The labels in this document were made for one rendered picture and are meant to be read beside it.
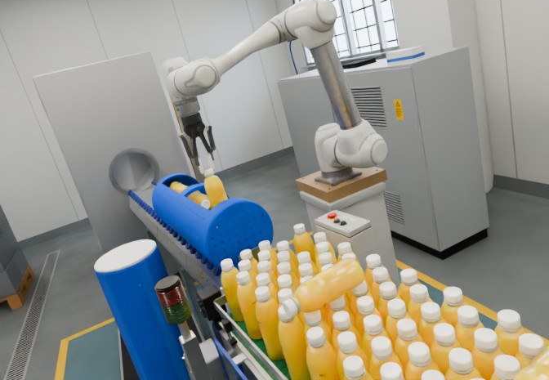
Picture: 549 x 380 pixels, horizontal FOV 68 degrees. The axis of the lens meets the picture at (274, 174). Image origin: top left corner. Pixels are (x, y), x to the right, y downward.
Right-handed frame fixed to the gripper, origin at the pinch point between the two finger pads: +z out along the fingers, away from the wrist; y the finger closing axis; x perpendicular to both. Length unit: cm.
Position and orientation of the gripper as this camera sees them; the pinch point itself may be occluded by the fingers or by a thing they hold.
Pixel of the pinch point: (205, 163)
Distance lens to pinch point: 163.6
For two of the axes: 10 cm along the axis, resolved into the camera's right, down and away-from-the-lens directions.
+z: 2.5, 9.3, 2.7
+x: 4.8, 1.2, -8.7
